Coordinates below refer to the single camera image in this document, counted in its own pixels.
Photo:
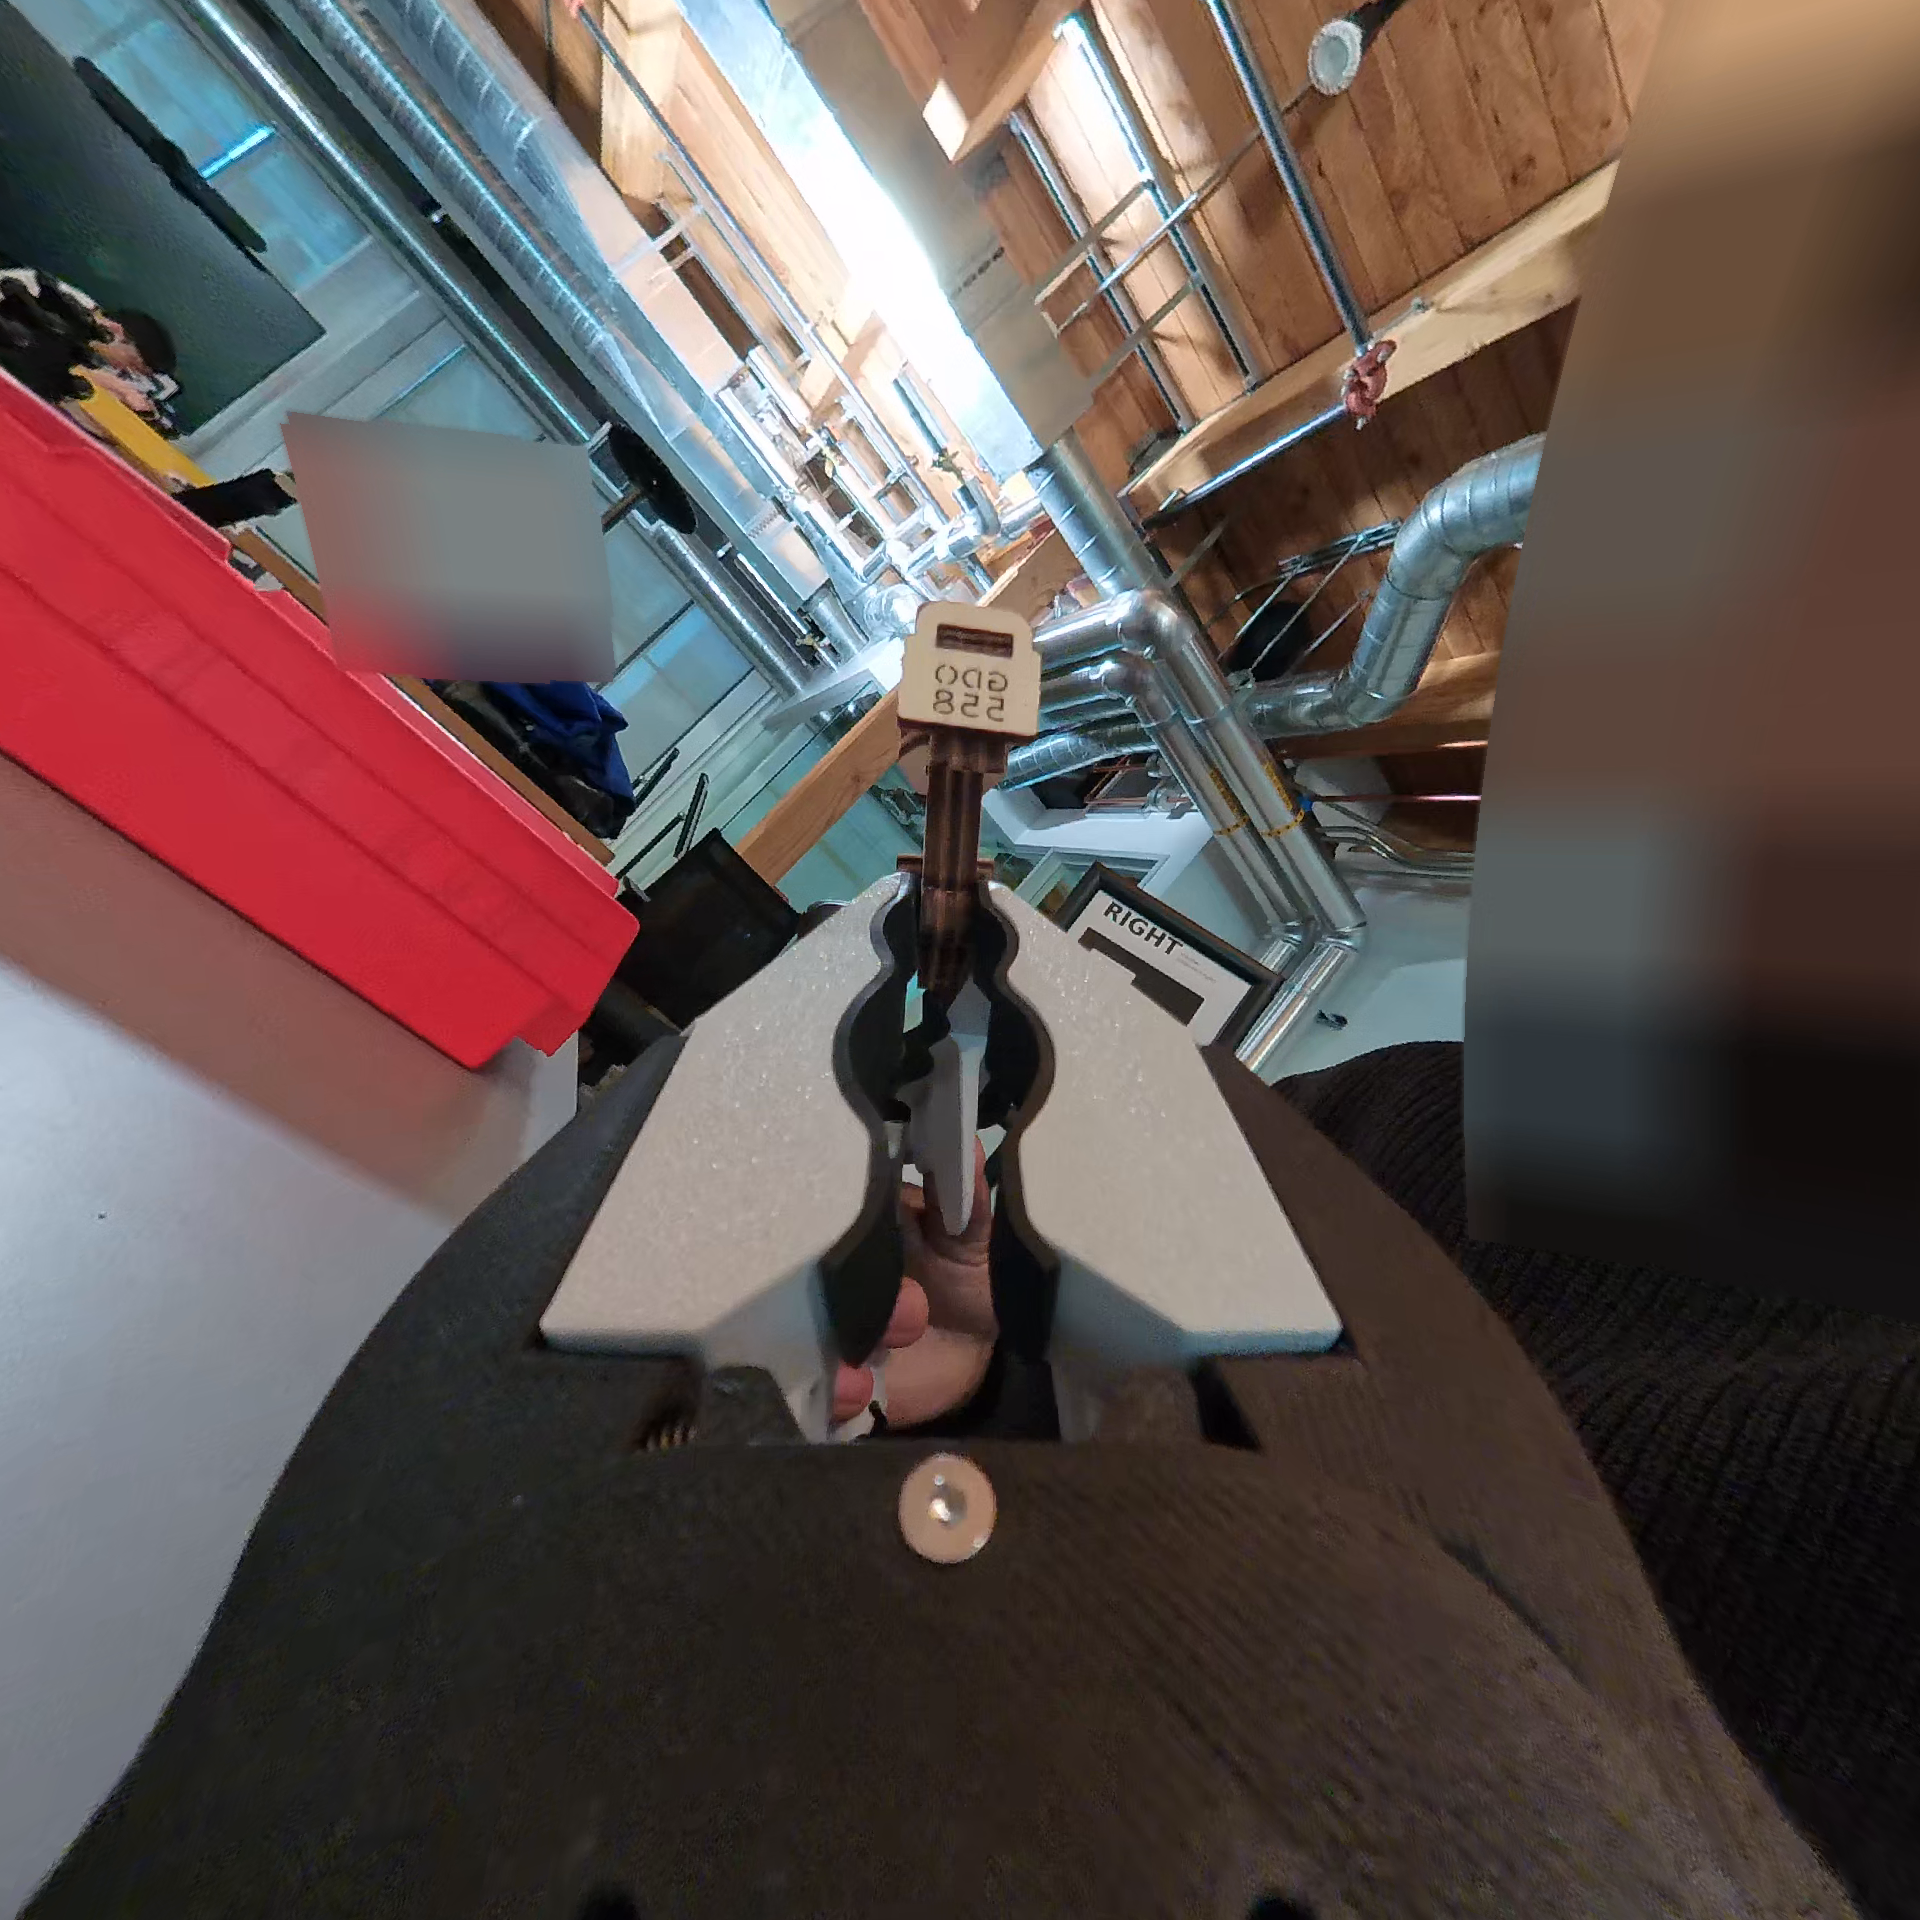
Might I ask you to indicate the red plastic bin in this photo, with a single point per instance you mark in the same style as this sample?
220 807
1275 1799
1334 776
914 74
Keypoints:
270 750

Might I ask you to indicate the person's right hand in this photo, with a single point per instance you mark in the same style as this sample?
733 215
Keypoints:
946 1319

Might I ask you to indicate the grey desk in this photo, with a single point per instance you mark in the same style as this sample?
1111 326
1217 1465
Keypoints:
182 1276

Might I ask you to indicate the black panel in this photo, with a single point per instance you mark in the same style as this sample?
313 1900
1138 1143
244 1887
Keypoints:
706 921

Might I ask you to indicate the blue cloth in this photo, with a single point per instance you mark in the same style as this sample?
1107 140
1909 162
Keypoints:
580 734

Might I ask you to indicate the black floor lamp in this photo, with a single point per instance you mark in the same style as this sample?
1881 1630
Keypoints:
646 480

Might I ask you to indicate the black wall screen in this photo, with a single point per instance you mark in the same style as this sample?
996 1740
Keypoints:
137 224

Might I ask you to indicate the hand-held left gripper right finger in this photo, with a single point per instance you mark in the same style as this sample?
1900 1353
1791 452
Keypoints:
1171 1200

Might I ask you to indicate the person's right forearm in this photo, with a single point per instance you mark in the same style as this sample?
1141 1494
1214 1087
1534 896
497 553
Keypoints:
1725 1500

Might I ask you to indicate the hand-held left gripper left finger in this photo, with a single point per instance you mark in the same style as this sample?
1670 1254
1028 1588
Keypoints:
706 1200

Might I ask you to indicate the framed marker sign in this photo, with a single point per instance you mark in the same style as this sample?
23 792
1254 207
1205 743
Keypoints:
1162 960

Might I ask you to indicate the black office chair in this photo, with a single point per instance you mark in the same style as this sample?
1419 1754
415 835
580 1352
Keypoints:
242 499

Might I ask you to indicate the silver spiral duct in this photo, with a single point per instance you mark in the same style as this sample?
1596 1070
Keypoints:
494 241

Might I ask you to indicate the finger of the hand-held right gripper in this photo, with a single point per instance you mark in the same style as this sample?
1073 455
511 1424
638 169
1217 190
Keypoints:
949 1140

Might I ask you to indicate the small wooden model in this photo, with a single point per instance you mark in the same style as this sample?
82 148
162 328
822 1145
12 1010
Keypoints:
967 674

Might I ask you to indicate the cluster of silver pipes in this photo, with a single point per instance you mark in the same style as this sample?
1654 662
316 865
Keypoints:
1171 674

